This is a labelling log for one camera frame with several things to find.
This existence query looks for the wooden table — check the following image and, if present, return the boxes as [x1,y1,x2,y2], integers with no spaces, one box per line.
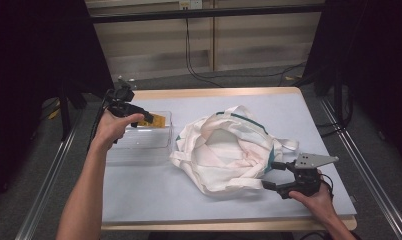
[100,86,358,232]

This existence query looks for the person's left hand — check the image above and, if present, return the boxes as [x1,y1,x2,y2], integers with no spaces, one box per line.
[90,109,146,153]

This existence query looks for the black horizontal bar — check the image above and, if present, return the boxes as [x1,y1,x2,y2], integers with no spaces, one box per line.
[88,3,325,24]

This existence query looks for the yellow packet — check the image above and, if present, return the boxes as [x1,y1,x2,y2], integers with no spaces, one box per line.
[137,113,167,129]

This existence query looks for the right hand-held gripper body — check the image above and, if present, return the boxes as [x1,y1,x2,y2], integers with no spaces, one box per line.
[277,152,340,200]

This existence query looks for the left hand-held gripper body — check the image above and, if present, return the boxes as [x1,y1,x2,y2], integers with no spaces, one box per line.
[103,78,141,118]

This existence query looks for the black curtain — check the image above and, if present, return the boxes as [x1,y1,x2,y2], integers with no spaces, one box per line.
[0,0,117,209]
[303,0,402,169]

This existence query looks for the person's right hand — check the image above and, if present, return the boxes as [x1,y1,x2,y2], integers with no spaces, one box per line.
[288,169,337,225]

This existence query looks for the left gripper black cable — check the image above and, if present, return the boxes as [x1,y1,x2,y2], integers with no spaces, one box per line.
[86,98,111,152]

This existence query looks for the pale blue table mat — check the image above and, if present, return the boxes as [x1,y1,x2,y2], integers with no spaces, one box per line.
[102,92,357,224]

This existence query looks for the white orange green tote bag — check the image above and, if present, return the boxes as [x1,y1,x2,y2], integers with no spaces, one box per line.
[169,105,300,198]

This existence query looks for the black metal stand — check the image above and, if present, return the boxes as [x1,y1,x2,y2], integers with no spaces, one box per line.
[57,79,74,142]

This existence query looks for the thin black floor cable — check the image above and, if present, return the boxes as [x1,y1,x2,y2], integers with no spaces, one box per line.
[205,61,307,82]

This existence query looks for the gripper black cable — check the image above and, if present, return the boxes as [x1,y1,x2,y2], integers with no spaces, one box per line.
[86,98,111,152]
[318,172,335,198]

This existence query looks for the white wall power outlet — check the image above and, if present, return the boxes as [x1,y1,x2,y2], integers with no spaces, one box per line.
[178,0,203,10]

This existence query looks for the bundle of black floor cables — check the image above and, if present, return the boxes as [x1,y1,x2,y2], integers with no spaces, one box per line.
[315,94,356,138]

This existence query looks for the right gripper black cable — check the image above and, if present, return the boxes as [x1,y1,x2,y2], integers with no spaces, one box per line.
[318,172,335,198]

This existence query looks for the hanging black cable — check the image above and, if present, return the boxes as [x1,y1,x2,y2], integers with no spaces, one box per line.
[184,18,225,88]

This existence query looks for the clear plastic container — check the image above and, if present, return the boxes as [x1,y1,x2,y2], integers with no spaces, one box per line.
[105,110,174,165]

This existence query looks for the metal floor rail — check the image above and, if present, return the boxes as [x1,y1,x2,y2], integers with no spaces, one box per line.
[318,96,402,240]
[14,109,87,240]

